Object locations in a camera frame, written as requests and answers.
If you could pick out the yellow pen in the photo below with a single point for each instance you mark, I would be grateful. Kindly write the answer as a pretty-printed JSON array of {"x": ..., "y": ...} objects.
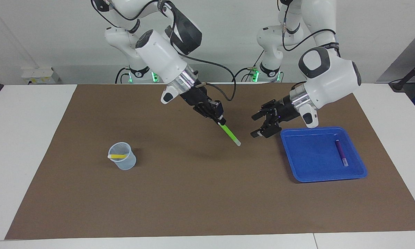
[{"x": 117, "y": 156}]

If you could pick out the purple pen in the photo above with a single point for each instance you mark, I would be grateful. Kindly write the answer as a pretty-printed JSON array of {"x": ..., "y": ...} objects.
[{"x": 341, "y": 153}]

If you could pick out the green pen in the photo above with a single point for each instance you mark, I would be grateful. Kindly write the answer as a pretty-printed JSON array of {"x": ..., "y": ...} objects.
[{"x": 229, "y": 134}]

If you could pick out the white power strip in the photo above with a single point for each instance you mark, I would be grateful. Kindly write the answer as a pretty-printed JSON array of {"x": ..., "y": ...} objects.
[{"x": 37, "y": 75}]

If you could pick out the clear plastic cup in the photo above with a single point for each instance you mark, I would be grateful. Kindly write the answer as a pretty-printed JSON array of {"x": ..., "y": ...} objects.
[{"x": 126, "y": 165}]

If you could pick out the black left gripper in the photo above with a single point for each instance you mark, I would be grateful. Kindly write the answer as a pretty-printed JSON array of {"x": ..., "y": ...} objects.
[{"x": 280, "y": 110}]

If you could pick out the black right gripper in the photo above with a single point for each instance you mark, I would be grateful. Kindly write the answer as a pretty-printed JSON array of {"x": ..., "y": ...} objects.
[{"x": 200, "y": 98}]

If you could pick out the brown table mat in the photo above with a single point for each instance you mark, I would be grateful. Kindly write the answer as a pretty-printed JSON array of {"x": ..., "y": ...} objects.
[{"x": 159, "y": 190}]

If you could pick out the blue plastic tray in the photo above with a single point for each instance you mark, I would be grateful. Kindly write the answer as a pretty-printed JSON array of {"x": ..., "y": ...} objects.
[{"x": 311, "y": 155}]

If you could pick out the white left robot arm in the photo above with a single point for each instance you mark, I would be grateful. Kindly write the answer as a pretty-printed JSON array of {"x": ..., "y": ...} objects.
[{"x": 332, "y": 76}]

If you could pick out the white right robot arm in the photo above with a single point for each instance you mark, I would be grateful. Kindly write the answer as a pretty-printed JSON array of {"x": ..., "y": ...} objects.
[{"x": 159, "y": 58}]

